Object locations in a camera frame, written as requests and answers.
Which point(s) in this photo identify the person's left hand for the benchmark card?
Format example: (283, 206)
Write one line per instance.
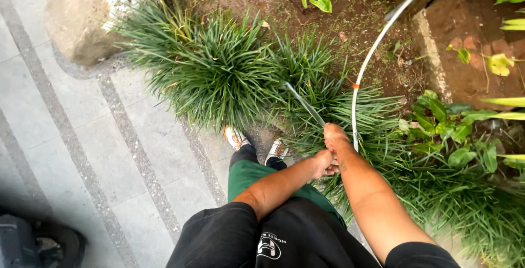
(323, 163)

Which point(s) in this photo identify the person's right hand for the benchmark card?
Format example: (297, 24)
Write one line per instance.
(336, 139)

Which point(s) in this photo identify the person's right fingers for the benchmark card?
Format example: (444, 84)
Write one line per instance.
(333, 129)

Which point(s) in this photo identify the person's left fingers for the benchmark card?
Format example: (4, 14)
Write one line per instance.
(333, 164)

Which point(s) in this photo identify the water jet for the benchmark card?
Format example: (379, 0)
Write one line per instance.
(305, 104)

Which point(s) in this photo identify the small grass clump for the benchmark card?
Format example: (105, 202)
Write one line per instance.
(316, 79)

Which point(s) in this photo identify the white patterned right shoe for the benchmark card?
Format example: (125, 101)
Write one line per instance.
(277, 150)

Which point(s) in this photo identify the white patterned shoe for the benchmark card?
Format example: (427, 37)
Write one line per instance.
(234, 138)
(277, 150)

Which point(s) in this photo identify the green trousers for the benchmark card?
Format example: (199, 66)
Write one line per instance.
(250, 175)

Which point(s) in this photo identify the black shirt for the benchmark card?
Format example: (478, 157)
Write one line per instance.
(287, 239)

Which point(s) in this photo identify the white patterned left shoe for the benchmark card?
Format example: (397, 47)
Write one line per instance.
(234, 138)

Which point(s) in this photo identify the low green leafy plant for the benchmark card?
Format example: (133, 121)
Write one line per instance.
(451, 130)

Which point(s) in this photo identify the stone bed edging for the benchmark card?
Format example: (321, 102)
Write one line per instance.
(430, 54)

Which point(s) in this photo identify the long spreading grass patch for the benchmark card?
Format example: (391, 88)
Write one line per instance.
(451, 206)

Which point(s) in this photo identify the big round grass clump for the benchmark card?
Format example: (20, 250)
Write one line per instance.
(209, 71)

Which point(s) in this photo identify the yellow-green leaf vine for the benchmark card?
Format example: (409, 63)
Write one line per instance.
(500, 63)

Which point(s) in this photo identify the large beige boulder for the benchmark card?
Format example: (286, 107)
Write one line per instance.
(78, 17)

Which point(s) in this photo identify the dark grey machine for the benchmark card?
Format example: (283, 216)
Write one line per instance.
(33, 241)

